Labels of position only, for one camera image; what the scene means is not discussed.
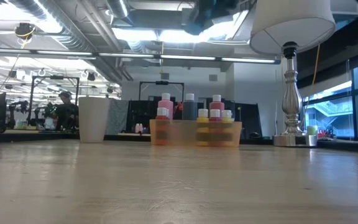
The long ceiling light bar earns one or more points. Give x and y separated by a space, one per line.
185 57

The black gantry frame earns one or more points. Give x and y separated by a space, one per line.
54 77
162 82

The black aluminium table frame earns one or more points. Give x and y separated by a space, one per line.
26 137

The large pink paint bottle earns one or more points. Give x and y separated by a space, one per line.
166 107

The green background cup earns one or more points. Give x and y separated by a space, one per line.
312 130

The table lamp with cream shade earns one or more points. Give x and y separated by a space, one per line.
291 102

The large grey paint bottle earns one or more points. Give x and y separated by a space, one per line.
190 110

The large red paint bottle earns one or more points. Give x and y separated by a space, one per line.
217 104

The teal patterned cloth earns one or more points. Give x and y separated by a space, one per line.
118 116

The black partition panel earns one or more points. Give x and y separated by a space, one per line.
250 119

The small pink background bottle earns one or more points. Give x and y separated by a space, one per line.
137 128
141 128

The translucent orange tray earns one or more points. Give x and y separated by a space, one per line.
182 133

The person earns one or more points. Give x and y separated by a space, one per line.
65 113

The small yellow paint bottle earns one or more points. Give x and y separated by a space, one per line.
203 113
227 114

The white plastic cup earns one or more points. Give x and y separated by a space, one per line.
93 121

